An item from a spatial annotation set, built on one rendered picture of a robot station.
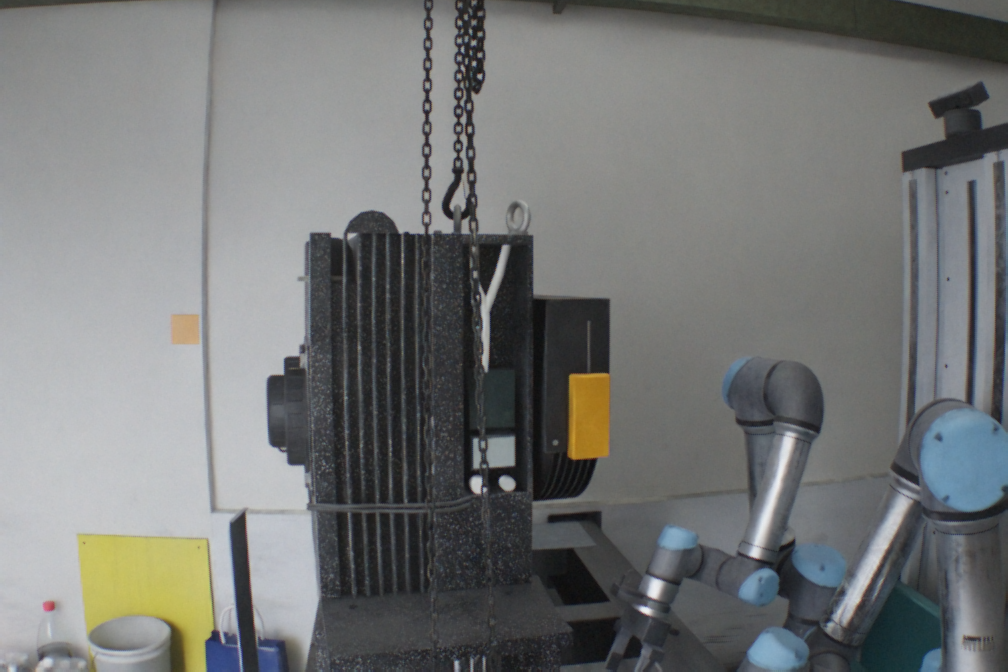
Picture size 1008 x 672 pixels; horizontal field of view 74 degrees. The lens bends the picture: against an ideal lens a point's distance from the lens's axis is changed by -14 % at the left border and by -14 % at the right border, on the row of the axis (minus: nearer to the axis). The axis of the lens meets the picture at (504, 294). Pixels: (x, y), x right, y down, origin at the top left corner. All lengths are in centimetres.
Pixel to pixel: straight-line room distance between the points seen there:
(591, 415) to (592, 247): 135
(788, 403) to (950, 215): 48
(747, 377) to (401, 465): 72
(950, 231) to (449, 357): 99
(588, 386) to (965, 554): 75
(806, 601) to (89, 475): 229
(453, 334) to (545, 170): 134
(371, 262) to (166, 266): 133
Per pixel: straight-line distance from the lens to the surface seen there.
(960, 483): 100
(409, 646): 136
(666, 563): 154
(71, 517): 294
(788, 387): 154
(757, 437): 165
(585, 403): 145
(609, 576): 231
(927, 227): 154
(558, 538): 261
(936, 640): 152
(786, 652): 110
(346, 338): 144
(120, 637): 295
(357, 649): 136
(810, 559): 167
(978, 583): 108
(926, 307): 154
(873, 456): 336
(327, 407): 145
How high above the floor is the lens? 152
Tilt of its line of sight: 1 degrees down
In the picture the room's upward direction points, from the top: straight up
